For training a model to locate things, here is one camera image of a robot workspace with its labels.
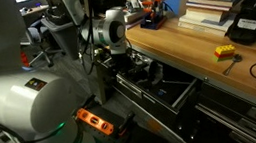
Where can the orange spirit level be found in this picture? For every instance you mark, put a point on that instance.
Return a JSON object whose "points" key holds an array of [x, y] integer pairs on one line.
{"points": [[94, 120]]}

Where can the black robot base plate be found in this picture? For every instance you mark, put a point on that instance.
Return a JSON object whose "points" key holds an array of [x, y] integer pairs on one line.
{"points": [[116, 120]]}

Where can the small blue item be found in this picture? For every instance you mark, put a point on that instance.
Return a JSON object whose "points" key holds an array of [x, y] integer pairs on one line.
{"points": [[162, 92]]}

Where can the silver foil bag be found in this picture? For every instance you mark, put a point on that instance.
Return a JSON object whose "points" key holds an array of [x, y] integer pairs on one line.
{"points": [[134, 5]]}

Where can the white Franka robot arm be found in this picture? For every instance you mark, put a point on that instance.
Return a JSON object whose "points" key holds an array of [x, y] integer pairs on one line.
{"points": [[22, 106]]}

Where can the metal spoon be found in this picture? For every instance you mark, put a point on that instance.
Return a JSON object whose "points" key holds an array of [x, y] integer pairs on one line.
{"points": [[233, 63]]}

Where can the closed drawer bank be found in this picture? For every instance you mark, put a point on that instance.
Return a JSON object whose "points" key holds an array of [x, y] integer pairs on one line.
{"points": [[235, 117]]}

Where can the white paper sheet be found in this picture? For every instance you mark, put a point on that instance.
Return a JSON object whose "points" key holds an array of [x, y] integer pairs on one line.
{"points": [[157, 71]]}

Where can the wooden frame post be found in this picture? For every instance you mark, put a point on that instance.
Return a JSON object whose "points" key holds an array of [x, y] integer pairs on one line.
{"points": [[100, 85]]}

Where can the yellow red green lego block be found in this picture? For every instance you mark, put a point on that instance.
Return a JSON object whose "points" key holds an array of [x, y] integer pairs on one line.
{"points": [[224, 53]]}

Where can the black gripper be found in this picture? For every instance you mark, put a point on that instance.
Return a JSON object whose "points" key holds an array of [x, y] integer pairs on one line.
{"points": [[123, 61]]}

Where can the open workbench drawer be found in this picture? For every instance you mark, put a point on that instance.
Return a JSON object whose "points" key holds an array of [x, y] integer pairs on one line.
{"points": [[130, 85]]}

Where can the background office desk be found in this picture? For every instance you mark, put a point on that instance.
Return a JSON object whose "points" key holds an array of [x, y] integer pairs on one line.
{"points": [[35, 9]]}

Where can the grey office chair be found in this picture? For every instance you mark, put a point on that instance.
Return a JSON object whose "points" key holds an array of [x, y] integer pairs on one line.
{"points": [[37, 37]]}

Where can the grey trash bin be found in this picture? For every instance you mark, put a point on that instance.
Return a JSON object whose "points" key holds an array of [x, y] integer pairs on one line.
{"points": [[63, 38]]}

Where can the tall stack of books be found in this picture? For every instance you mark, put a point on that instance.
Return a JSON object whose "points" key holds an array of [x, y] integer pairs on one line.
{"points": [[208, 11]]}

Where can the black bin bag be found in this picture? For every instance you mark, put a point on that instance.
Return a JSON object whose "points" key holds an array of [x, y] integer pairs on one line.
{"points": [[55, 12]]}

